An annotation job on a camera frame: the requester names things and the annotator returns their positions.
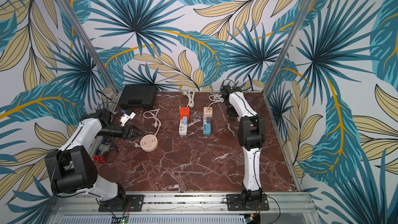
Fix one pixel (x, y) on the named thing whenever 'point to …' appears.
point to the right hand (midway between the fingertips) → (240, 115)
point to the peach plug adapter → (208, 112)
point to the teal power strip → (206, 127)
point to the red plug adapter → (184, 111)
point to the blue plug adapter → (185, 120)
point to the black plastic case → (138, 96)
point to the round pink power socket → (148, 142)
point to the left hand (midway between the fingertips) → (139, 135)
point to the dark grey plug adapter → (208, 120)
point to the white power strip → (183, 126)
